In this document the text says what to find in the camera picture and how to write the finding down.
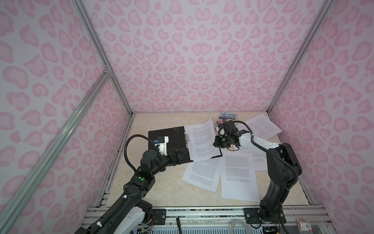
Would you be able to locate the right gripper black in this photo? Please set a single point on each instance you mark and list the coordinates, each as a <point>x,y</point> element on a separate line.
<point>216,141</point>

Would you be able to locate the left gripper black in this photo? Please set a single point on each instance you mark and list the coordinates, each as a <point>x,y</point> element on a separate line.
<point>177,160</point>

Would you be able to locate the printed paper sheet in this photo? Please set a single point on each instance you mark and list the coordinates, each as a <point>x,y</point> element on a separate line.
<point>200,139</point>

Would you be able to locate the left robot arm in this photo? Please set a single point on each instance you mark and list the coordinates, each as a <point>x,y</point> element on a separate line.
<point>130,209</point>

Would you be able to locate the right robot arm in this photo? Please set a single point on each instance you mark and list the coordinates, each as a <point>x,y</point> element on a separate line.
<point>283,166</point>

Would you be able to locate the colourful treehouse book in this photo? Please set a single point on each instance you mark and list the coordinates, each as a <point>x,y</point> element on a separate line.
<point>225,116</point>

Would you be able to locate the sheet under centre sheet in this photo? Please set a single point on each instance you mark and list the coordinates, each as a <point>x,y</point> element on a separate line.
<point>203,174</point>

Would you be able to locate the right far printed sheet lower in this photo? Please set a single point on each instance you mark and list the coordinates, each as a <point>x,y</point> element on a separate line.
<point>259,161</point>

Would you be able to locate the centre right printed sheet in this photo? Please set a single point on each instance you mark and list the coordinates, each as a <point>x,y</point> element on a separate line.
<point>238,178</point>

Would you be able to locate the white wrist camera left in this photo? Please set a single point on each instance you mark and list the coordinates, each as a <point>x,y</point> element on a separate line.
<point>161,144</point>

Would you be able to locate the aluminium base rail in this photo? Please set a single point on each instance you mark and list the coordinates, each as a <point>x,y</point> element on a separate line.
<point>224,220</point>

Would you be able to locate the aluminium frame corner post right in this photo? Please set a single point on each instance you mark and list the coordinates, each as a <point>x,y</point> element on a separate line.
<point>317,23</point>

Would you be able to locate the aluminium frame corner post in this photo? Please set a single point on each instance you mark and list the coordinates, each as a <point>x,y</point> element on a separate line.
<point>88,24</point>
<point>317,23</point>

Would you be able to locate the aluminium frame corner post left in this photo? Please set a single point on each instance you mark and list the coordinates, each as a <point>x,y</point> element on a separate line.
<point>88,24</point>

